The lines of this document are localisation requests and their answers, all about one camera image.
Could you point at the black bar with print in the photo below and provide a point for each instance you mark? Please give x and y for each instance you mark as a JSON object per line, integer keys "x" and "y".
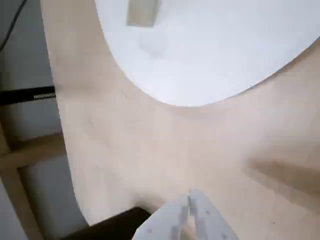
{"x": 22, "y": 96}

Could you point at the white cube block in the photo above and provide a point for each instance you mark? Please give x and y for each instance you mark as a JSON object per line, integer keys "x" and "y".
{"x": 141, "y": 12}

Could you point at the wooden partition frame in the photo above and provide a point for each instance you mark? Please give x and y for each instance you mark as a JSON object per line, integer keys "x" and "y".
{"x": 37, "y": 152}

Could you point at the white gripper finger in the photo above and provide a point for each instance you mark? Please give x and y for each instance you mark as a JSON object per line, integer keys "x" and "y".
{"x": 210, "y": 220}
{"x": 165, "y": 220}

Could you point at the white round plate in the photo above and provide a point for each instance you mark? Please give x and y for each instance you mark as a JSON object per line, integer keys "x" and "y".
{"x": 200, "y": 62}

